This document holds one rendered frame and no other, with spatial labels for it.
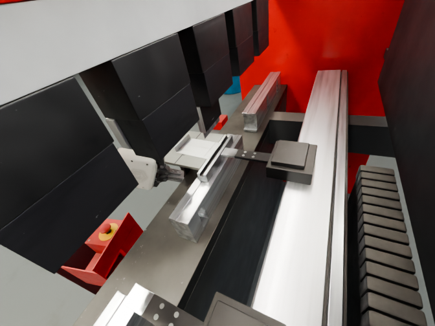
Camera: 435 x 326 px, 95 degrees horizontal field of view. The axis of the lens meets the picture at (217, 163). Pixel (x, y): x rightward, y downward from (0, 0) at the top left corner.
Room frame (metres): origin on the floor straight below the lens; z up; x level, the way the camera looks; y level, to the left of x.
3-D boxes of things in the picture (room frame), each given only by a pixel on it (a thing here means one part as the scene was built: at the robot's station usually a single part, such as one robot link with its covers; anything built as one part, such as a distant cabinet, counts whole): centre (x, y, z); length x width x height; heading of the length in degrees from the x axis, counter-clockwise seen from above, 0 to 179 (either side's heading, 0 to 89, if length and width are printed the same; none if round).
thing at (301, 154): (0.43, -0.13, 1.01); 0.26 x 0.12 x 0.05; 56
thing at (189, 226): (0.47, 0.02, 0.92); 0.39 x 0.06 x 0.10; 146
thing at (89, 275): (0.43, 0.46, 0.75); 0.20 x 0.16 x 0.18; 159
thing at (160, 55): (0.37, 0.09, 1.26); 0.15 x 0.09 x 0.17; 146
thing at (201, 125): (0.51, -0.01, 1.13); 0.10 x 0.02 x 0.10; 146
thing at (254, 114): (0.97, -0.32, 0.92); 0.50 x 0.06 x 0.10; 146
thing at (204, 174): (0.50, 0.00, 0.99); 0.20 x 0.03 x 0.03; 146
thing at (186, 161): (0.60, 0.11, 1.00); 0.26 x 0.18 x 0.01; 56
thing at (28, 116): (0.20, 0.20, 1.26); 0.15 x 0.09 x 0.17; 146
